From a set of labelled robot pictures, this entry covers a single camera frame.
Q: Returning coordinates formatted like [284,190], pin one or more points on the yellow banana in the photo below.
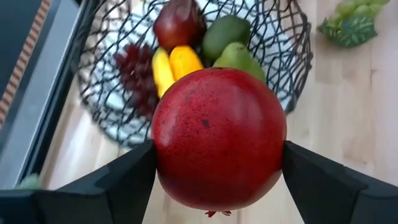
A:
[161,71]

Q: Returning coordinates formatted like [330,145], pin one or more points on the dark red apple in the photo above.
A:
[178,25]

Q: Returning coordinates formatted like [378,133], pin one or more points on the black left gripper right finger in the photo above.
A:
[335,202]

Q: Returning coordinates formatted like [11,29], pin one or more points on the green avocado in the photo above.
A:
[225,35]

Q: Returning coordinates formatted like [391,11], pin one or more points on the green pear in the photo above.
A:
[239,59]

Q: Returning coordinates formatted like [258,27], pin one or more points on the orange mango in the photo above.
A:
[185,62]

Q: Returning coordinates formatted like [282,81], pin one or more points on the green grapes bunch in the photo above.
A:
[354,28]

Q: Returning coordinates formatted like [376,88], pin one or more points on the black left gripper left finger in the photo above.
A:
[93,202]

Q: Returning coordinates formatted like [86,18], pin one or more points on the red pomegranate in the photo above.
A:
[217,140]

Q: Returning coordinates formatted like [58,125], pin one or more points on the red grapes bunch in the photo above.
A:
[136,74]

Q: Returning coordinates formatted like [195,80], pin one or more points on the black hazard-striped floor mat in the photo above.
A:
[15,37]

